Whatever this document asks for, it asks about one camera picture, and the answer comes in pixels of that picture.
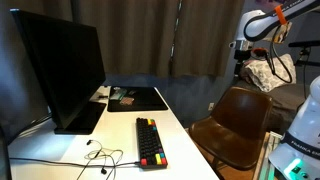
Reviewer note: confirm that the black mouse pad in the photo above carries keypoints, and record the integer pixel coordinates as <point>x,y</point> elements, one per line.
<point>150,100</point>

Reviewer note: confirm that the patterned grey pillow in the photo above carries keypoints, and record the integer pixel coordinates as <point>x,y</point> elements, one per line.
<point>263,75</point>

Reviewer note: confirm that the small black stick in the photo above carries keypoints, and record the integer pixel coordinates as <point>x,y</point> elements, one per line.
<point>103,96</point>

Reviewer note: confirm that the light robot mount frame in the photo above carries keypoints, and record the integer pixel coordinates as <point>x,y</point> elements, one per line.
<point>266,160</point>

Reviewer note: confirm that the brown leather chair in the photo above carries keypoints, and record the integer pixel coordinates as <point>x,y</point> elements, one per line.
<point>233,133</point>

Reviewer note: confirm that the pink patterned small card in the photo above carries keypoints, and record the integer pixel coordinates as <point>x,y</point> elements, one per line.
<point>126,101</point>

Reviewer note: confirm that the brown curtain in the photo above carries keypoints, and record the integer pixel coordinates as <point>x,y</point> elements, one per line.
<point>206,36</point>
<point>133,36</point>

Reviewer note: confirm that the small dark flat item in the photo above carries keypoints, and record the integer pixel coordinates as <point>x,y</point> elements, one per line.
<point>132,92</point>

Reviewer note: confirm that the green packet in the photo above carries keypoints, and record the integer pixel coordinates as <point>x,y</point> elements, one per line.
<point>117,94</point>

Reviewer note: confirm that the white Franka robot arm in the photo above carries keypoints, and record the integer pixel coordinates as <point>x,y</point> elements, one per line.
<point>308,133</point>

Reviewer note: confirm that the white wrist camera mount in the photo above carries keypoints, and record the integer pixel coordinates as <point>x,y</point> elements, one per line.
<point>240,44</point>

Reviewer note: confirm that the black keyboard with coloured keys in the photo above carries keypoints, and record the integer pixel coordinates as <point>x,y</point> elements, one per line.
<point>148,143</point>

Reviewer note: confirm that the grey bed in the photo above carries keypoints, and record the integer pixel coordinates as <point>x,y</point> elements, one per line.
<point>286,100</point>

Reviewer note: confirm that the black computer monitor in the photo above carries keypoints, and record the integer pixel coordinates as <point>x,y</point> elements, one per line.
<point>66,66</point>

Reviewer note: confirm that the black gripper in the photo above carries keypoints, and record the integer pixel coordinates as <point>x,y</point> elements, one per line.
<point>240,58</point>

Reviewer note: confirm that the white wall outlet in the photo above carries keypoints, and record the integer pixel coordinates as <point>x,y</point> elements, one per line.
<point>211,106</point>

